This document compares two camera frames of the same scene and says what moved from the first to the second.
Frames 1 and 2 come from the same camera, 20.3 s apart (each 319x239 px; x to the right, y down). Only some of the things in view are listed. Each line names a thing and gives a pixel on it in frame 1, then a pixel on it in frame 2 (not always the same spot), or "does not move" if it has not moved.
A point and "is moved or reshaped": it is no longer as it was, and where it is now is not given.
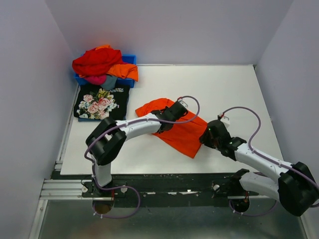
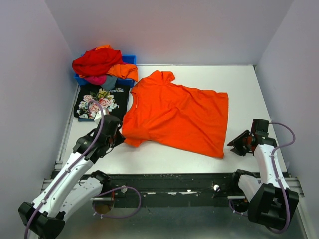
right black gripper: [204, 138] → [246, 134]
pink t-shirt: [96, 79] does not move
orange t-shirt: [185, 138] is moved or reshaped
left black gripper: [166, 108] → [120, 139]
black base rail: [157, 189] does not move
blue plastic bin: [122, 82] does not move
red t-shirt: [96, 61] does not move
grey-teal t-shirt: [110, 82] does not move
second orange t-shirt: [127, 70] does not move
